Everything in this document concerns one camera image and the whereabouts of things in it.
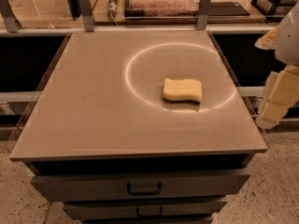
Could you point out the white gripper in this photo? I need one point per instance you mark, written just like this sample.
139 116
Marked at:
290 41

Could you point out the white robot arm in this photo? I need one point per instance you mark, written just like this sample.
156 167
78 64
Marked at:
284 39

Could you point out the yellow sponge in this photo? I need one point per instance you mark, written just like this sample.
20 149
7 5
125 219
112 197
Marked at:
177 90

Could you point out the upper grey drawer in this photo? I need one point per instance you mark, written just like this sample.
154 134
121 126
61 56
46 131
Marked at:
85 188

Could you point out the grey drawer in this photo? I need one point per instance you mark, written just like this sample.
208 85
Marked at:
85 188
126 209

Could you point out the black flat board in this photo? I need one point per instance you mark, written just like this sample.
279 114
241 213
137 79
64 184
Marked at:
226 9

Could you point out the white power strip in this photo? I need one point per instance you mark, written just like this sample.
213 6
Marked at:
112 7

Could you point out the lower grey drawer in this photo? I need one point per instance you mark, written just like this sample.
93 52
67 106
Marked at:
126 209

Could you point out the right metal bracket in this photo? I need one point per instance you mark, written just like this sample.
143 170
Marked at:
202 14

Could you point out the metal bracket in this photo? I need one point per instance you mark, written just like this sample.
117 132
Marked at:
11 22
202 14
87 15

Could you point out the black upper drawer handle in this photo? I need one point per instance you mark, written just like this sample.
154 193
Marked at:
144 189

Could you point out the black drawer handle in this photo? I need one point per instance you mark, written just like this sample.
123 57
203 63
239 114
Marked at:
149 211
144 189

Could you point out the black lower drawer handle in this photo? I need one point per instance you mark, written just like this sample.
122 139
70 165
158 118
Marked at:
149 211

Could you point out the middle metal bracket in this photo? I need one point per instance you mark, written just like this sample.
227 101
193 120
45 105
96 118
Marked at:
87 15

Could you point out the left metal bracket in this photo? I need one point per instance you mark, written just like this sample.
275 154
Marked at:
11 22

